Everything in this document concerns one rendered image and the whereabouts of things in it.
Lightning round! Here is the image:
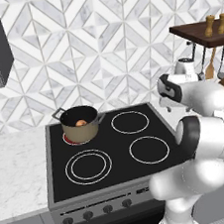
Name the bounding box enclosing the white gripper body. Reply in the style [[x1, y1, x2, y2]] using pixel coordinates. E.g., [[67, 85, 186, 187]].
[[157, 91, 193, 113]]

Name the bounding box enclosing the hanging wooden spatula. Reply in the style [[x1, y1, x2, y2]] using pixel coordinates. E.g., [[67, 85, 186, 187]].
[[201, 47, 220, 80]]

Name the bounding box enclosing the orange-brown onion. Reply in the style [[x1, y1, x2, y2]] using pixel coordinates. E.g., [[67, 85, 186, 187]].
[[75, 118, 89, 128]]

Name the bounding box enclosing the white small appliance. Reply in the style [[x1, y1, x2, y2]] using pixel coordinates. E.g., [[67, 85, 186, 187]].
[[172, 56, 200, 77]]

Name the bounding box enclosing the hanging metal ladle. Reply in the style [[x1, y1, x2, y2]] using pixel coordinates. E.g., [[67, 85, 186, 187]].
[[193, 46, 211, 80]]

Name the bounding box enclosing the hanging metal spoon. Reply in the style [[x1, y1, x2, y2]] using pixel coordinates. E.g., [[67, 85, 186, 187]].
[[212, 45, 224, 81]]

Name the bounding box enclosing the hanging dark utensil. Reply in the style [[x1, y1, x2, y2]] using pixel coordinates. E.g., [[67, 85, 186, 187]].
[[186, 40, 199, 61]]

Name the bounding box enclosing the black glass hob stove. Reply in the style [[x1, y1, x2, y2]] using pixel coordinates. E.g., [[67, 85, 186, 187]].
[[36, 96, 207, 224]]

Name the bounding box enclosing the wooden pepper mill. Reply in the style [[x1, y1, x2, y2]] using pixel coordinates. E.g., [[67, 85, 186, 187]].
[[215, 12, 224, 36], [202, 14, 218, 39]]

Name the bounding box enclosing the dark round stove knob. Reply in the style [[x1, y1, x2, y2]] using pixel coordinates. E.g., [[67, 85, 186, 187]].
[[101, 203, 114, 215], [121, 197, 134, 208], [81, 209, 95, 223], [61, 216, 74, 224]]

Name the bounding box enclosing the dark wooden wall shelf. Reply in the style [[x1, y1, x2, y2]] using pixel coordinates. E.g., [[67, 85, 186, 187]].
[[168, 17, 224, 54]]

